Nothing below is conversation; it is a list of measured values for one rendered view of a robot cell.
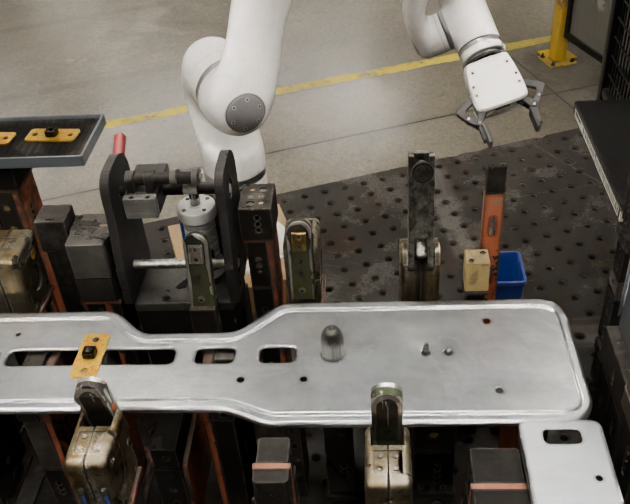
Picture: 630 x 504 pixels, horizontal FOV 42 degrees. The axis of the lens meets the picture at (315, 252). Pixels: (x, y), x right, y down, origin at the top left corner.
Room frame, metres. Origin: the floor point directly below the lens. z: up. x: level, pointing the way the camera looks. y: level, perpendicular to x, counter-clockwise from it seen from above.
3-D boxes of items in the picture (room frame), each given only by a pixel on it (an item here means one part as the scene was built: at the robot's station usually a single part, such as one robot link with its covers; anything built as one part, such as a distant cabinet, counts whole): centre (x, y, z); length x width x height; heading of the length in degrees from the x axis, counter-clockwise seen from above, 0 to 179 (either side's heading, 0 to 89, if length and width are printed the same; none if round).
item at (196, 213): (1.02, 0.21, 0.94); 0.18 x 0.13 x 0.49; 85
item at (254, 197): (1.02, 0.08, 0.91); 0.07 x 0.05 x 0.42; 175
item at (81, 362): (0.83, 0.32, 1.01); 0.08 x 0.04 x 0.01; 174
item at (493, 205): (0.93, -0.25, 0.95); 0.03 x 0.01 x 0.50; 85
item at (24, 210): (1.18, 0.52, 0.92); 0.10 x 0.08 x 0.45; 85
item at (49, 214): (1.05, 0.40, 0.90); 0.05 x 0.05 x 0.40; 85
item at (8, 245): (1.00, 0.47, 0.89); 0.13 x 0.11 x 0.38; 175
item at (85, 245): (1.02, 0.34, 0.89); 0.13 x 0.11 x 0.38; 175
